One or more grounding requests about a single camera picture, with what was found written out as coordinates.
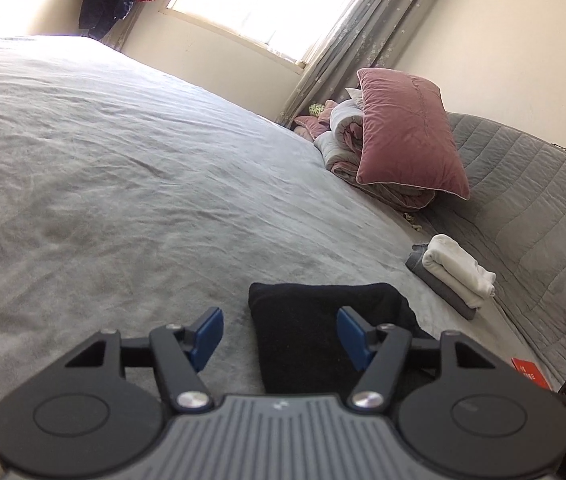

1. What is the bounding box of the folded grey pink quilt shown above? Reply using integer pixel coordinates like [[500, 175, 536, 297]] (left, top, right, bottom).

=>
[[313, 87, 439, 211]]

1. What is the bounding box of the grey quilted headboard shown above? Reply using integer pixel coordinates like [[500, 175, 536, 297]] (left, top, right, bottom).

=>
[[413, 111, 566, 391]]

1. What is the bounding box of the red booklet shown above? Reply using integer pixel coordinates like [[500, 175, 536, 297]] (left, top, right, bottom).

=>
[[510, 357, 550, 391]]

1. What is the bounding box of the small pink pillow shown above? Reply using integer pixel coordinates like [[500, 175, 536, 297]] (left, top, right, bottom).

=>
[[293, 114, 326, 138]]

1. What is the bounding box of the grey star curtain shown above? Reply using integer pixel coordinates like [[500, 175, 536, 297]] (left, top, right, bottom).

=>
[[275, 0, 446, 128]]

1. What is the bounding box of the window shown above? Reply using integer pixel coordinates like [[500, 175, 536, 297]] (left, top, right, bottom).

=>
[[158, 0, 381, 68]]

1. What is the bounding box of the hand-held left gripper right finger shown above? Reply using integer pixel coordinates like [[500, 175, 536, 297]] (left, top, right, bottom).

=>
[[335, 305, 501, 415]]

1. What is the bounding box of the black shirt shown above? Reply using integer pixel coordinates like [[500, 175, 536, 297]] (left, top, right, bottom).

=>
[[248, 281, 439, 396]]

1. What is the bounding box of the folded white garment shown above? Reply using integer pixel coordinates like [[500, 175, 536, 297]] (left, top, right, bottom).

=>
[[420, 234, 498, 310]]

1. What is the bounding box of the pale sheer curtain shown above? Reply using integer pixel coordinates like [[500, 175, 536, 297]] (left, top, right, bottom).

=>
[[100, 0, 146, 53]]

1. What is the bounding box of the large pink pillow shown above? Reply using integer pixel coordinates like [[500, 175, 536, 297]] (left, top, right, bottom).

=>
[[355, 66, 471, 202]]

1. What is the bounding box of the folded grey sweater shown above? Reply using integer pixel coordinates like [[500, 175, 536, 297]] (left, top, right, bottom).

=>
[[405, 242, 479, 321]]

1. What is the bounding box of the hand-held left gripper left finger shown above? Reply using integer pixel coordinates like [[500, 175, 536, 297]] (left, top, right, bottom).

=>
[[63, 306, 226, 413]]

